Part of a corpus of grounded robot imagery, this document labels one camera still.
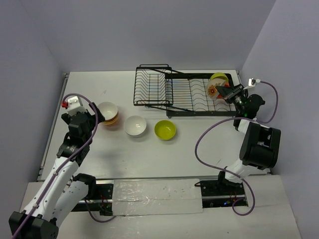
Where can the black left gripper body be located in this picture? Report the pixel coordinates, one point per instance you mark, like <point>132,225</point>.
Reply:
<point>89,115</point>

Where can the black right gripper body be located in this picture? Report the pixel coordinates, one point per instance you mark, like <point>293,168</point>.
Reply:
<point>238,98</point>

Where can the white bowl flower pattern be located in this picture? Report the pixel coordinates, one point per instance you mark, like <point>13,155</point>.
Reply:
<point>211,89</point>

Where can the lime green plastic bowl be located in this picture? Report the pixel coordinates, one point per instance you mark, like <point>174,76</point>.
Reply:
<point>219,77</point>

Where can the plain white bowl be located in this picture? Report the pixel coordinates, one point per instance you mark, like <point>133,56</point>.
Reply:
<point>135,126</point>

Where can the orange plastic bowl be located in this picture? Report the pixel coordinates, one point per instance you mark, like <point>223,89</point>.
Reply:
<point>223,90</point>

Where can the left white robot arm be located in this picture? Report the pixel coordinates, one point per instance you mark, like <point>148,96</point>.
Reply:
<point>42,217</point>

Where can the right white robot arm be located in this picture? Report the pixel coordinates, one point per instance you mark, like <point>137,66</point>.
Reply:
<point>260,146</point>

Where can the white bowl orange yellow stripes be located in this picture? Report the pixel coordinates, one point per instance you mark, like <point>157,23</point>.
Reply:
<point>110,112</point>

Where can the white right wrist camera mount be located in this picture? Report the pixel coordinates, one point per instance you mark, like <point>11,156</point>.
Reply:
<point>252,82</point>

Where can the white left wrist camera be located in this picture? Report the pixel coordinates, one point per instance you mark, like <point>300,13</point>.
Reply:
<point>73,106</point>

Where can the black wire dish rack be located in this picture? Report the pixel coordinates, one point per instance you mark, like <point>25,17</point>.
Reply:
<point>178,93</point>

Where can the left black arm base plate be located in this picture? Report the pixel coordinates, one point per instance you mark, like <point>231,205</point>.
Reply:
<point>98,199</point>

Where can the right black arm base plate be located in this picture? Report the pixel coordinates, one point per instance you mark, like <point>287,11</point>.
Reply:
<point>216,195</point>

